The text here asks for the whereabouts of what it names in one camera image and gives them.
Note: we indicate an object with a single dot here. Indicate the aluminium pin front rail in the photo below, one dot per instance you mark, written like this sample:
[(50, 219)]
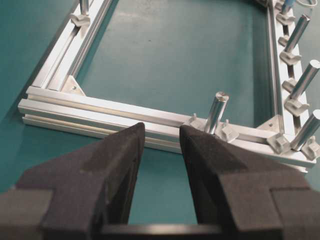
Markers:
[(216, 111)]

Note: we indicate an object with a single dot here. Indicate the aluminium pin right rail near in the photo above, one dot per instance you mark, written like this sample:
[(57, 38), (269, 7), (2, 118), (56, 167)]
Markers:
[(307, 131)]

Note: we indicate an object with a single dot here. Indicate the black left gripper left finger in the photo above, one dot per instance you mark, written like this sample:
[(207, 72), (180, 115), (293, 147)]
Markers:
[(93, 183)]

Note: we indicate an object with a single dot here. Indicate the aluminium pin on frame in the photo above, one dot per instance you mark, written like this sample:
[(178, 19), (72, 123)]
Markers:
[(84, 7)]

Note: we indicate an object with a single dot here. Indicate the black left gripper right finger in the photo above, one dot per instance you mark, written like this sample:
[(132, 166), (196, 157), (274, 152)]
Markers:
[(242, 190)]

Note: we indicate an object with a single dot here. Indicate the aluminium extrusion frame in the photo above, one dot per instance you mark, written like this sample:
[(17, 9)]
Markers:
[(161, 62)]

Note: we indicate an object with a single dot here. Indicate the aluminium pin rail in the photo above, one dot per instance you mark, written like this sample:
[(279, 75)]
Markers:
[(216, 111), (286, 6), (297, 33), (307, 131), (305, 79)]

